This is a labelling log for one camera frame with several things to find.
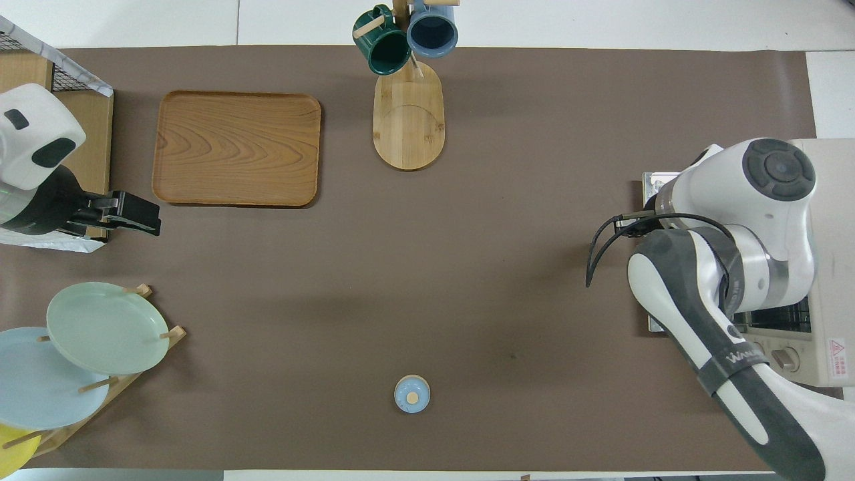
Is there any wooden mug tree stand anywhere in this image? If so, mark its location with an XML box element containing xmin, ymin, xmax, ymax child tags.
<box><xmin>373</xmin><ymin>0</ymin><xmax>460</xmax><ymax>172</ymax></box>

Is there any brown table mat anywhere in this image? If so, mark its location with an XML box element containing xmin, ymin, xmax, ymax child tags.
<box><xmin>0</xmin><ymin>45</ymin><xmax>849</xmax><ymax>472</ymax></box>

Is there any blue mug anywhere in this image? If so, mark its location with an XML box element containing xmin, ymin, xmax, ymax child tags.
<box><xmin>406</xmin><ymin>0</ymin><xmax>460</xmax><ymax>59</ymax></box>

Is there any cream toaster oven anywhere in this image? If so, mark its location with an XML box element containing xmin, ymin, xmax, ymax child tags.
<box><xmin>643</xmin><ymin>139</ymin><xmax>855</xmax><ymax>387</ymax></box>

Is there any mint green plate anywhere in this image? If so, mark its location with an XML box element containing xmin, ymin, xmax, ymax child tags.
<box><xmin>46</xmin><ymin>281</ymin><xmax>170</xmax><ymax>375</ymax></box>

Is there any wooden plate rack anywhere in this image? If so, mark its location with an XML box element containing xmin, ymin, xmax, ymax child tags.
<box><xmin>0</xmin><ymin>284</ymin><xmax>187</xmax><ymax>458</ymax></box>

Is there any black wire basket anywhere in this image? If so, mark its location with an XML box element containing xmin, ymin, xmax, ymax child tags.
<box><xmin>0</xmin><ymin>30</ymin><xmax>108</xmax><ymax>94</ymax></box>

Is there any light blue racked plate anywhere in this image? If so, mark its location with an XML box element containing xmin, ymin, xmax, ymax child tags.
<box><xmin>0</xmin><ymin>327</ymin><xmax>111</xmax><ymax>431</ymax></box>

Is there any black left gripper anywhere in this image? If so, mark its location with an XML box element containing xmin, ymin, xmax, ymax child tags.
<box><xmin>0</xmin><ymin>166</ymin><xmax>162</xmax><ymax>238</ymax></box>

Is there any rectangular wooden tray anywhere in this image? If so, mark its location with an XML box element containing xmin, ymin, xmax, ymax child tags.
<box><xmin>152</xmin><ymin>91</ymin><xmax>322</xmax><ymax>208</ymax></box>

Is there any yellow plate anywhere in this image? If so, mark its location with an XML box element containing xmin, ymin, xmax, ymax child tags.
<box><xmin>0</xmin><ymin>424</ymin><xmax>39</xmax><ymax>480</ymax></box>

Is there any stepped wooden shelf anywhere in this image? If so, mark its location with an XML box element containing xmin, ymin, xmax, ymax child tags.
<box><xmin>0</xmin><ymin>52</ymin><xmax>114</xmax><ymax>241</ymax></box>

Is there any dark green mug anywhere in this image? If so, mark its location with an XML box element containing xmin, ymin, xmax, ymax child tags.
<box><xmin>353</xmin><ymin>5</ymin><xmax>412</xmax><ymax>75</ymax></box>

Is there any marble patterned liner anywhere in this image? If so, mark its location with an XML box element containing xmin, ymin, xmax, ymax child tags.
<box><xmin>0</xmin><ymin>17</ymin><xmax>114</xmax><ymax>253</ymax></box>

